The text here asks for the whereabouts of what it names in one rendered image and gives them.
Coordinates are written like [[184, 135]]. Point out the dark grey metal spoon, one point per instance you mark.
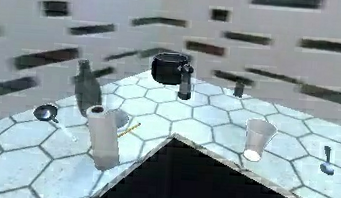
[[327, 164]]

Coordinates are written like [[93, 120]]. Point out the dark grey pepper mill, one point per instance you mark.
[[185, 83]]

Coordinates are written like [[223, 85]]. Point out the black cooking pot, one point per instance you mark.
[[165, 68]]

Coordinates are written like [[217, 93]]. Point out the grey bowl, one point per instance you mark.
[[121, 118]]

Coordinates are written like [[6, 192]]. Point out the white paper towel roll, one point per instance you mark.
[[104, 139]]

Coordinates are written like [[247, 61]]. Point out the dark green glass bottle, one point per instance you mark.
[[86, 87]]

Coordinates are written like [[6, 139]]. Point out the white plastic cup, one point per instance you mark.
[[257, 138]]

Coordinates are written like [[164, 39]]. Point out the small black frying pan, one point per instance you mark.
[[46, 113]]

